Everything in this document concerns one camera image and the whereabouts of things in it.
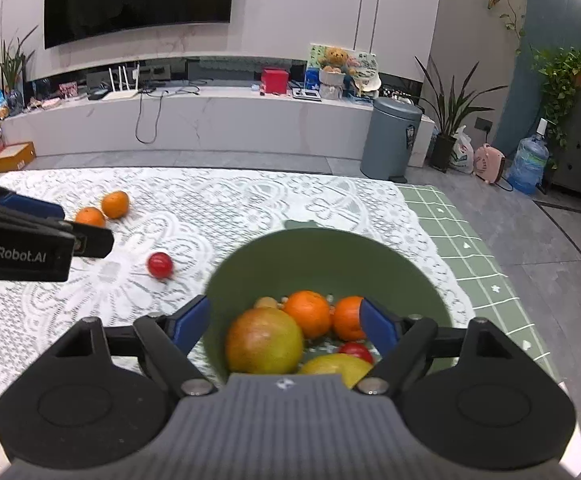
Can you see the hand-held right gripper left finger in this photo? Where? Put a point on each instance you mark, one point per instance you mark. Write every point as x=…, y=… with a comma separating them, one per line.
x=193, y=322

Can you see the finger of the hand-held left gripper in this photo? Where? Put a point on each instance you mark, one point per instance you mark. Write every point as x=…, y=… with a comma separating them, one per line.
x=93, y=241
x=30, y=205

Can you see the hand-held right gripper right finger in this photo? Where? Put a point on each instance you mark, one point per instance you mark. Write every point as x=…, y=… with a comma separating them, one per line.
x=378, y=325

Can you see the orange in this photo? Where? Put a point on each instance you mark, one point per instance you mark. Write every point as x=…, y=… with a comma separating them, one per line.
x=349, y=317
x=310, y=313
x=115, y=204
x=90, y=217

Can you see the red cherry tomato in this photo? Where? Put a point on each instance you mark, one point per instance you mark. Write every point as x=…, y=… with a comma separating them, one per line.
x=160, y=264
x=355, y=351

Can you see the yellow green mango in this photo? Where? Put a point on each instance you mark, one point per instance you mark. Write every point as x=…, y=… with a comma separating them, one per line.
x=338, y=367

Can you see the red and green mango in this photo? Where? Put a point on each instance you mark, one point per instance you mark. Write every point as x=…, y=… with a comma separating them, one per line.
x=264, y=341

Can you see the small brown kiwi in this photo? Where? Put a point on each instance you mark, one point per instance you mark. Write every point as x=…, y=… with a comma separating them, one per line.
x=265, y=303

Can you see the green colander bowl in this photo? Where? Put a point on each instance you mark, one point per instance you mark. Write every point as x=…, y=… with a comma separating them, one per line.
x=320, y=260

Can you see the orange cardboard box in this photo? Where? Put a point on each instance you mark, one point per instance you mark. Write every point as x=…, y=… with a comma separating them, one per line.
x=13, y=157

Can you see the green checked tablecloth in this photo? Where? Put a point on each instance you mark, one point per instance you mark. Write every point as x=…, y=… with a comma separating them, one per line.
x=470, y=260

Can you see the black flat device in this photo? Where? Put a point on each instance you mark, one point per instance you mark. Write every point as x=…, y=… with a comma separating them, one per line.
x=97, y=94

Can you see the slim potted plant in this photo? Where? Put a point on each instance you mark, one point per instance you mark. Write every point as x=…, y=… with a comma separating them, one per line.
x=13, y=70

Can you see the white router with antennas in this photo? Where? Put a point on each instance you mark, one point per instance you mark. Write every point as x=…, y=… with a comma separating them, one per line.
x=120, y=92

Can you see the white lace tablecloth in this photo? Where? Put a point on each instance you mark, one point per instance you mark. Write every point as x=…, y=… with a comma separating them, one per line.
x=270, y=200

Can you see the long-leaf potted plant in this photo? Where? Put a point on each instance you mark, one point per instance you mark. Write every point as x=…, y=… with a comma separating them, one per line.
x=443, y=152

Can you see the grey trash can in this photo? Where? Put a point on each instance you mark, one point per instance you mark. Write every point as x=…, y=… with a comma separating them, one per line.
x=390, y=140

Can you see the white plastic bag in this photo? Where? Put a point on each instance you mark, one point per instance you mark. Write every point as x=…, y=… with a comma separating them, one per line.
x=463, y=152

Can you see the white television console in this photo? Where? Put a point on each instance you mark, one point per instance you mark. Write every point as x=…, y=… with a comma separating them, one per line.
x=245, y=120

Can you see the pink heater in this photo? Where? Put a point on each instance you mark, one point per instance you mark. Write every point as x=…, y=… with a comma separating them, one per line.
x=488, y=162

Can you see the blue water jug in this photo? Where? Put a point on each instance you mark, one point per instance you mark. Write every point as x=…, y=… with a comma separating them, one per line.
x=529, y=162

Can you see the red box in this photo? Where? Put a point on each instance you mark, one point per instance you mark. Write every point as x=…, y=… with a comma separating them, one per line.
x=275, y=81

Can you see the teddy bear plush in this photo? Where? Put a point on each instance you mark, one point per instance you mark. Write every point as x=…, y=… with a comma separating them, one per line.
x=334, y=72

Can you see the green ivy plant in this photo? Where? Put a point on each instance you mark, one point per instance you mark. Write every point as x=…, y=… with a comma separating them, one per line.
x=560, y=80

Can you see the pink picture frame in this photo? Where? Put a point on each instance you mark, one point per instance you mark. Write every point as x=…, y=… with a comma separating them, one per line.
x=68, y=89

